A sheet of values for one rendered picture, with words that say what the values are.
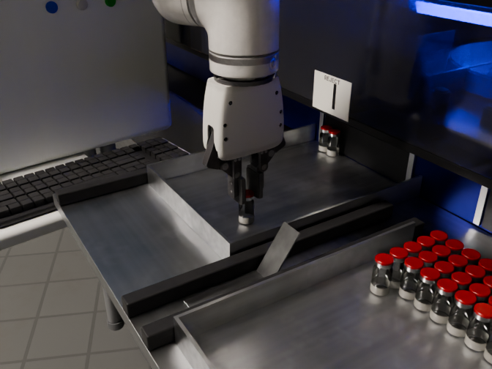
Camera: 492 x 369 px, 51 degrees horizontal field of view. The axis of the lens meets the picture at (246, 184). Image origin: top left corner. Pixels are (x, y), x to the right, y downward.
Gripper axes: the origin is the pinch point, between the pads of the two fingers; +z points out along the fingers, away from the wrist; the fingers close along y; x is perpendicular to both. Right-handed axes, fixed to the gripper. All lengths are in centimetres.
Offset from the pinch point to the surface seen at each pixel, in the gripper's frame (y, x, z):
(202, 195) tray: 1.8, -9.8, 5.8
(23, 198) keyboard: 24.2, -34.6, 10.8
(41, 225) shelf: 23.1, -28.8, 13.7
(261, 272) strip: 5.1, 11.3, 5.5
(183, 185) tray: 2.8, -14.4, 5.8
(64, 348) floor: 18, -85, 94
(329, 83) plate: -18.8, -5.6, -9.4
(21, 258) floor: 19, -145, 94
